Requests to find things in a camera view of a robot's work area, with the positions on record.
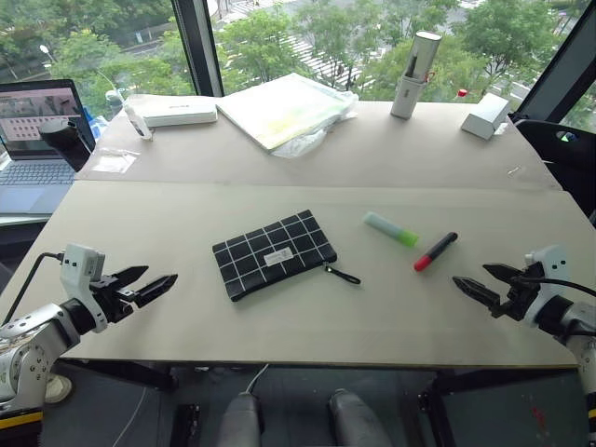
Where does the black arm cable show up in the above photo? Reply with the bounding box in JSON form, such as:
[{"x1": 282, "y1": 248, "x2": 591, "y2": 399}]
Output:
[
  {"x1": 1, "y1": 251, "x2": 64, "y2": 327},
  {"x1": 511, "y1": 275, "x2": 596, "y2": 338}
]

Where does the small white cardboard box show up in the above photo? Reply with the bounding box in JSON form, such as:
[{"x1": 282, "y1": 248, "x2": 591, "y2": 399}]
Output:
[{"x1": 460, "y1": 92, "x2": 512, "y2": 141}]

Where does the black marker with red cap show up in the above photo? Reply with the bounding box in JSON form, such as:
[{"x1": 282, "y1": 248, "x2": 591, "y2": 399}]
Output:
[{"x1": 413, "y1": 231, "x2": 459, "y2": 273}]

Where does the tall white pen holder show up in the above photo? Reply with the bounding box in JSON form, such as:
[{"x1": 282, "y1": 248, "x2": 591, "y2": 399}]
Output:
[{"x1": 389, "y1": 30, "x2": 443, "y2": 120}]

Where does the black cylindrical object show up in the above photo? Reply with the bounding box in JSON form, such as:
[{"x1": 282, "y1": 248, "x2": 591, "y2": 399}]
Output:
[{"x1": 37, "y1": 116, "x2": 92, "y2": 172}]

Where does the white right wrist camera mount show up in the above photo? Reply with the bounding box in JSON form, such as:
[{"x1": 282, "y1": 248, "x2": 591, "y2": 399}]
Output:
[{"x1": 522, "y1": 244, "x2": 570, "y2": 323}]

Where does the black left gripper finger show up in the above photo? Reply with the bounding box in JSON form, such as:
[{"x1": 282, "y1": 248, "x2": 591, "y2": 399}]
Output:
[
  {"x1": 132, "y1": 274, "x2": 179, "y2": 309},
  {"x1": 110, "y1": 265, "x2": 150, "y2": 288}
]

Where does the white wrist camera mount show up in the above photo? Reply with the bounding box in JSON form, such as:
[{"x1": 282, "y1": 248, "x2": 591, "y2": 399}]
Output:
[
  {"x1": 522, "y1": 244, "x2": 570, "y2": 323},
  {"x1": 59, "y1": 243, "x2": 109, "y2": 334}
]

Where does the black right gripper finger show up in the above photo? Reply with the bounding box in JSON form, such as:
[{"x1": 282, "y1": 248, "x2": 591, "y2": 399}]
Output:
[
  {"x1": 452, "y1": 276, "x2": 503, "y2": 314},
  {"x1": 481, "y1": 263, "x2": 529, "y2": 286}
]

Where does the white floor cable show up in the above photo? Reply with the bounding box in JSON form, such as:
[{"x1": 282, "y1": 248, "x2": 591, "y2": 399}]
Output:
[{"x1": 111, "y1": 363, "x2": 271, "y2": 447}]

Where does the green highlighter pen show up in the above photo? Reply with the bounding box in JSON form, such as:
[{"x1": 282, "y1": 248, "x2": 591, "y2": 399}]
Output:
[{"x1": 363, "y1": 210, "x2": 420, "y2": 249}]

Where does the black table leg frame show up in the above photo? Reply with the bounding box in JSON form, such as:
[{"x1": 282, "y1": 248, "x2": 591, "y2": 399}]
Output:
[{"x1": 60, "y1": 359, "x2": 180, "y2": 392}]

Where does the black white-grid pencil case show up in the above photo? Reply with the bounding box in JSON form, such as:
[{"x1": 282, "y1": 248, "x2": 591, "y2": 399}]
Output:
[{"x1": 211, "y1": 209, "x2": 362, "y2": 304}]

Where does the clear small plastic bag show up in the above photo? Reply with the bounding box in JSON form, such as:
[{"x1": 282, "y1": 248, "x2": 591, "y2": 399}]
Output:
[{"x1": 90, "y1": 147, "x2": 141, "y2": 174}]

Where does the black window frame post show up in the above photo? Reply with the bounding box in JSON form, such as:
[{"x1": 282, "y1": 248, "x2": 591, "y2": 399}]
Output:
[{"x1": 170, "y1": 0, "x2": 225, "y2": 98}]

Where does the flat white box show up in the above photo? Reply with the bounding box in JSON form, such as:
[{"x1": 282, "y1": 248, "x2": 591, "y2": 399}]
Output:
[{"x1": 137, "y1": 98, "x2": 219, "y2": 129}]

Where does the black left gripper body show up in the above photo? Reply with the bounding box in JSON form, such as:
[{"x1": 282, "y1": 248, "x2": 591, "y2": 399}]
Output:
[{"x1": 89, "y1": 275, "x2": 139, "y2": 324}]

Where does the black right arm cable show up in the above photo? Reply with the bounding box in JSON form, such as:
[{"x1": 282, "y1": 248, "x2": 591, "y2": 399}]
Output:
[{"x1": 511, "y1": 275, "x2": 596, "y2": 338}]

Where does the white book in plastic bag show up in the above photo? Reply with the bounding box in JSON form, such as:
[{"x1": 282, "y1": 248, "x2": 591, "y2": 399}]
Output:
[{"x1": 215, "y1": 72, "x2": 359, "y2": 158}]

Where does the small clear bottle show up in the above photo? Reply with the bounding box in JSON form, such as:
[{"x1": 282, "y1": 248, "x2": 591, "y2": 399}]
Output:
[{"x1": 122, "y1": 98, "x2": 155, "y2": 142}]

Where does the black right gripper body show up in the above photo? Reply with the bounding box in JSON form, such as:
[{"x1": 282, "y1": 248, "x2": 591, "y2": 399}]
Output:
[{"x1": 488, "y1": 263, "x2": 546, "y2": 322}]

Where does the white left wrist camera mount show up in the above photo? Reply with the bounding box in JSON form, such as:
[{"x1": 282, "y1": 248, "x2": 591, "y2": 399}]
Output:
[{"x1": 59, "y1": 243, "x2": 109, "y2": 334}]

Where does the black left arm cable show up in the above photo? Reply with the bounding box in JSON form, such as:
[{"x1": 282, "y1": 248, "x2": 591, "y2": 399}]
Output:
[{"x1": 1, "y1": 251, "x2": 64, "y2": 327}]

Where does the open laptop computer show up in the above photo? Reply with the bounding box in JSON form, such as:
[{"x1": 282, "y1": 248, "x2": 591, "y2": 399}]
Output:
[{"x1": 0, "y1": 78, "x2": 97, "y2": 218}]

